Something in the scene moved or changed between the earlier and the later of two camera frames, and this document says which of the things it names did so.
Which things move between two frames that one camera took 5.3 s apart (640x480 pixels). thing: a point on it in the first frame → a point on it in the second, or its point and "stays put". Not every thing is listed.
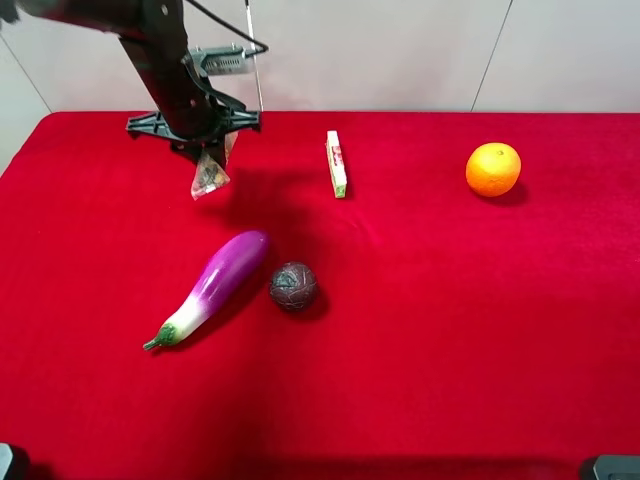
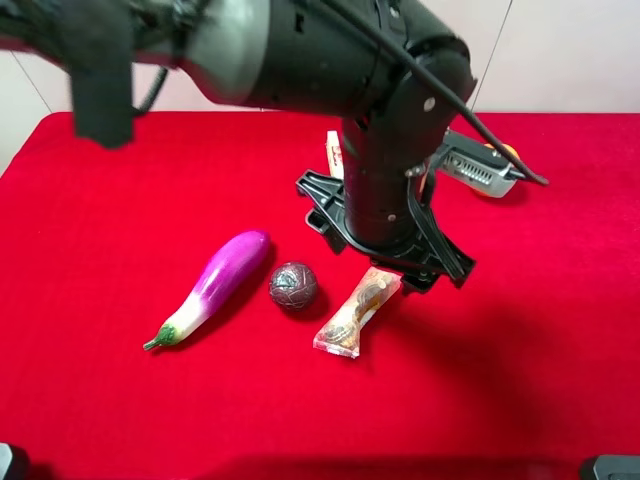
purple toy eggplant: (227, 277) stays put
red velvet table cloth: (370, 296) stays put
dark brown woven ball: (293, 286) stays put
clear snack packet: (210, 175) → (342, 331)
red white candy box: (336, 164) stays put
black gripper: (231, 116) → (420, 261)
